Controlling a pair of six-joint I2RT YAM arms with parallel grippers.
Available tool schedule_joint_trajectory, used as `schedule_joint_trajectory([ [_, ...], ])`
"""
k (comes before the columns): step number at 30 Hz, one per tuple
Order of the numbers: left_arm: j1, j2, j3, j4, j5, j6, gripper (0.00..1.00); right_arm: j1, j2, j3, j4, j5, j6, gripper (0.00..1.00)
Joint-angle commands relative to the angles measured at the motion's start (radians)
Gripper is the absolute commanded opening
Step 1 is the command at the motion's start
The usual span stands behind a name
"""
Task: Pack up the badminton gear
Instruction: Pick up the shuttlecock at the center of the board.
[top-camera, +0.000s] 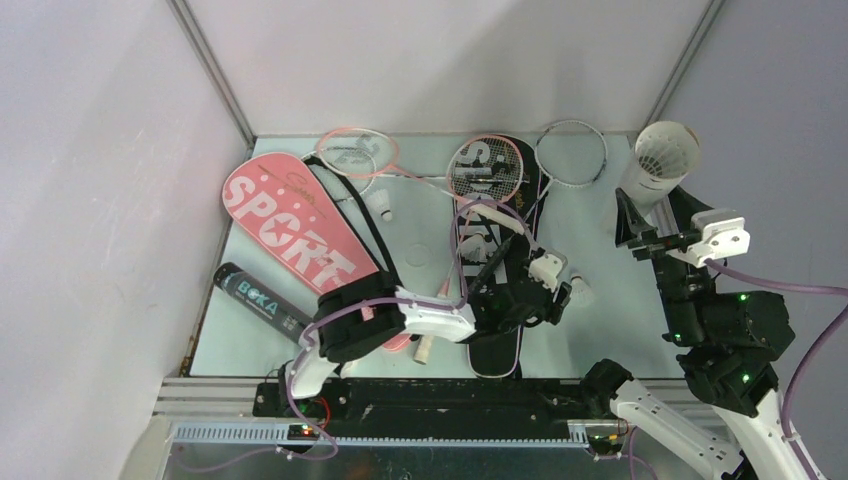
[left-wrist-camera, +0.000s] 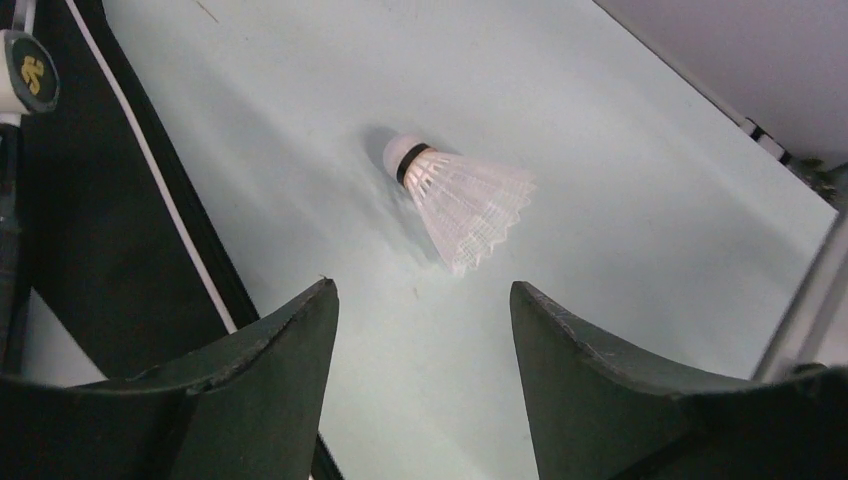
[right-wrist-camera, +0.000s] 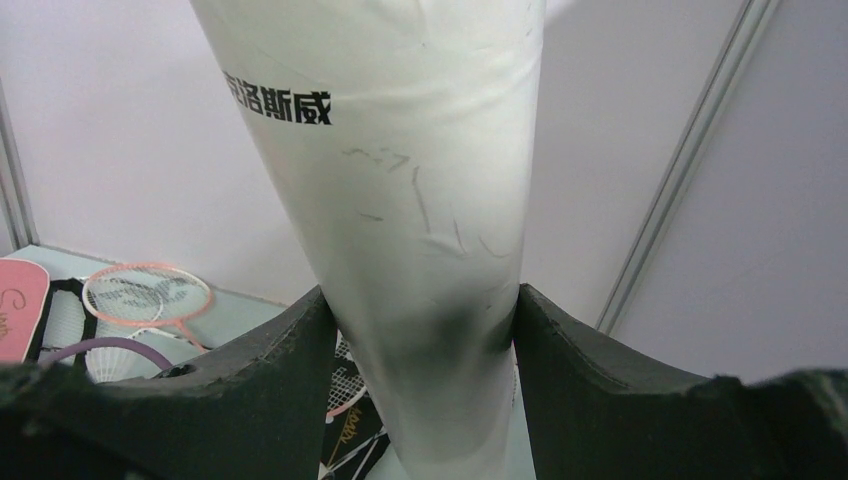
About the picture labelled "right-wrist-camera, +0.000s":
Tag black racket cover bag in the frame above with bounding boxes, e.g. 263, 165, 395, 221
318, 394, 390, 480

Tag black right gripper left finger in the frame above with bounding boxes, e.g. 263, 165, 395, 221
1, 288, 336, 479

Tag pink racket cover bag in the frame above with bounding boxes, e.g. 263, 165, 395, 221
1, 258, 50, 364

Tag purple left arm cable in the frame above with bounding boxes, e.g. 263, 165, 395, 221
36, 336, 175, 372

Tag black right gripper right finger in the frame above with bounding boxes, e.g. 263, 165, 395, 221
513, 284, 847, 479

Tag pink racket on black bag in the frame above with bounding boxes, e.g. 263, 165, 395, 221
325, 330, 367, 424

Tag pink racket far left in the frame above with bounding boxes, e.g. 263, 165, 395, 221
81, 262, 215, 352

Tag white shuttlecock tube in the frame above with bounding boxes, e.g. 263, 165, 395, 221
192, 1, 546, 479

